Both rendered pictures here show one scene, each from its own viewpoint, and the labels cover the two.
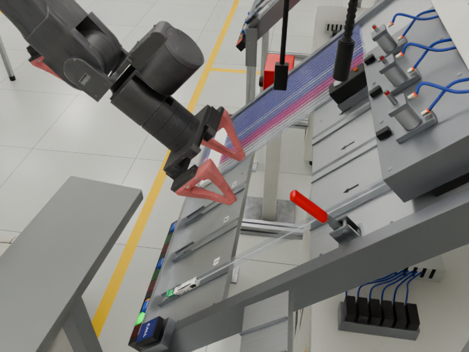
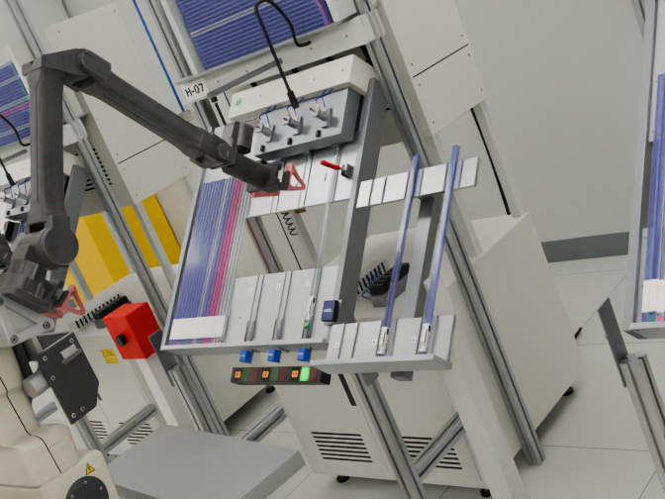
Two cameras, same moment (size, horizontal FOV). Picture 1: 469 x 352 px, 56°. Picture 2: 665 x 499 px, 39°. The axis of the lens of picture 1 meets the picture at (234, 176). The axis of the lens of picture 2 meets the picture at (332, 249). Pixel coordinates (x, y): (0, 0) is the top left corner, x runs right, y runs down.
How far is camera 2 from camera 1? 2.05 m
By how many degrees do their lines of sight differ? 52
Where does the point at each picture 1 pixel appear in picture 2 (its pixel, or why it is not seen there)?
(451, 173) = (353, 116)
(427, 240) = (372, 141)
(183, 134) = (266, 167)
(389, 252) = (368, 155)
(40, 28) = (203, 137)
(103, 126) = not seen: outside the picture
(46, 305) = (240, 450)
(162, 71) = (247, 136)
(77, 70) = (223, 149)
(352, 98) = not seen: hidden behind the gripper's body
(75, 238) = (181, 452)
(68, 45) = (215, 141)
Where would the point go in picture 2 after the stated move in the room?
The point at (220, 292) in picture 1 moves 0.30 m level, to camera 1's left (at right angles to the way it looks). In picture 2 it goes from (332, 269) to (267, 329)
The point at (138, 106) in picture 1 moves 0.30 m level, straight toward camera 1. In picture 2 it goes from (245, 160) to (361, 120)
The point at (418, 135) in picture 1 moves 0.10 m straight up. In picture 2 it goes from (332, 117) to (317, 81)
